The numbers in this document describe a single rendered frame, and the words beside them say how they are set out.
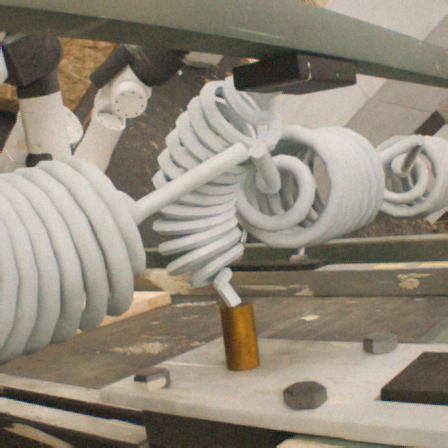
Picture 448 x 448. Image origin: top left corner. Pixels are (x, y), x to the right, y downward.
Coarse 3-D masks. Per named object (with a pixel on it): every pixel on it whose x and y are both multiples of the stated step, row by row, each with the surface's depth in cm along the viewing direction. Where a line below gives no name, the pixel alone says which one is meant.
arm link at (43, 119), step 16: (48, 96) 131; (32, 112) 131; (48, 112) 132; (32, 128) 133; (48, 128) 133; (64, 128) 136; (32, 144) 134; (48, 144) 134; (64, 144) 137; (32, 160) 134; (48, 160) 134
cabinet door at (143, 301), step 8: (136, 296) 112; (144, 296) 111; (152, 296) 110; (160, 296) 110; (168, 296) 112; (136, 304) 106; (144, 304) 107; (152, 304) 109; (160, 304) 110; (128, 312) 104; (136, 312) 106; (104, 320) 100; (112, 320) 101
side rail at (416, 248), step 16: (336, 240) 131; (352, 240) 127; (368, 240) 124; (384, 240) 121; (400, 240) 119; (416, 240) 117; (432, 240) 116; (160, 256) 154; (176, 256) 151; (256, 256) 138; (272, 256) 136; (288, 256) 134; (320, 256) 129; (336, 256) 127; (352, 256) 125; (368, 256) 123; (384, 256) 121; (400, 256) 120; (416, 256) 118; (432, 256) 116
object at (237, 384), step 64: (256, 64) 25; (320, 64) 25; (192, 128) 28; (256, 128) 30; (192, 192) 29; (192, 256) 30; (0, 384) 46; (64, 384) 45; (128, 384) 31; (192, 384) 30; (256, 384) 29; (320, 384) 25
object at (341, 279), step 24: (336, 264) 106; (360, 264) 103; (384, 264) 100; (144, 288) 125; (168, 288) 121; (192, 288) 118; (240, 288) 112; (264, 288) 109; (288, 288) 106; (312, 288) 104; (336, 288) 101; (360, 288) 99; (384, 288) 96; (408, 288) 94; (432, 288) 92
